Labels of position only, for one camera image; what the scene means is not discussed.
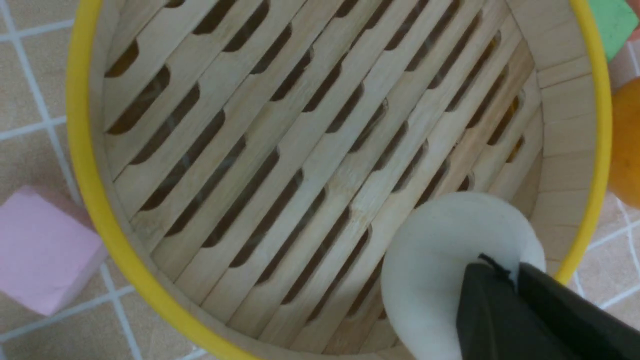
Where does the pink foam cube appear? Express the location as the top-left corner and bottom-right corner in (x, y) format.
(0, 186), (108, 316)

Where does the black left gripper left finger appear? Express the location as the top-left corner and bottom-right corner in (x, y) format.
(455, 254), (579, 360)

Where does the orange toy pear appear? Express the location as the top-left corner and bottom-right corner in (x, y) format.
(608, 78), (640, 209)

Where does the white bun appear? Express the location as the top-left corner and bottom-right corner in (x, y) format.
(381, 191), (547, 360)

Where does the green foam cube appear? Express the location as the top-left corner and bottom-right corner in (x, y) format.
(588, 0), (639, 62)

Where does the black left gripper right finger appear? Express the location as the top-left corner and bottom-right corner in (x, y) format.
(518, 262), (640, 360)

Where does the bamboo steamer tray yellow rim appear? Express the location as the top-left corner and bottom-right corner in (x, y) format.
(66, 0), (611, 360)

